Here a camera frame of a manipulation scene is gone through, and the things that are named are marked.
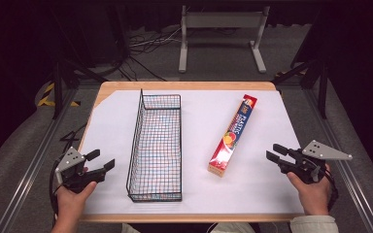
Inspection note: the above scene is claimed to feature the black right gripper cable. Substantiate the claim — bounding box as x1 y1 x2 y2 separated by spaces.
323 167 340 213

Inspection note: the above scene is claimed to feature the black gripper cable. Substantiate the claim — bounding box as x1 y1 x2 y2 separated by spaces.
323 167 340 213
48 157 63 225

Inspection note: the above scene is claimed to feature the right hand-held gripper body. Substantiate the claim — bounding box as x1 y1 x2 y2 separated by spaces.
279 139 354 185

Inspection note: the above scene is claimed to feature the aluminium floor rail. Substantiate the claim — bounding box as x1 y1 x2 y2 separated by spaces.
304 86 373 233
0 86 79 233

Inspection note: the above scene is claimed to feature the person's right hand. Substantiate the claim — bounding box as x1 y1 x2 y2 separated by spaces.
286 163 333 216

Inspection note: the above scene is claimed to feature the red plastic wrap box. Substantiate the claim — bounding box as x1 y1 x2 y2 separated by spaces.
207 93 258 179

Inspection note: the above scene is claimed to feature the white metal stand frame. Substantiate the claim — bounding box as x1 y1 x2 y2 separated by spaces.
178 5 271 74

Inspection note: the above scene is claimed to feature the person's left hand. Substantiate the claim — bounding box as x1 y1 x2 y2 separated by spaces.
55 166 98 226

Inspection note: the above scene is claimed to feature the black wire basket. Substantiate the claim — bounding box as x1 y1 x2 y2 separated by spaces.
125 88 184 204

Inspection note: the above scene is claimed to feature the yellow black hazard tape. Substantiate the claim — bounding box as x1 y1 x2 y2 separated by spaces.
37 82 81 108

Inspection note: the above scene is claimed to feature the black tape cross mark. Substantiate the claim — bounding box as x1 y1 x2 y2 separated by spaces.
59 122 88 153

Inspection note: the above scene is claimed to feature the white paper sheet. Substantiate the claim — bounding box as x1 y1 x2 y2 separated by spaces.
78 89 306 216

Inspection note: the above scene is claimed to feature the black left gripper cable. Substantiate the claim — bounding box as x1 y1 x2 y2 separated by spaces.
48 157 63 225

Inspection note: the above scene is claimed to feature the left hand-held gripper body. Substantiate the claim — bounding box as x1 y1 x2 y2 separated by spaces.
54 146 95 194

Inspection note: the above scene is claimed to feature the bundle of floor cables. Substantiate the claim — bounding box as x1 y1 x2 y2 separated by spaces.
118 26 183 83

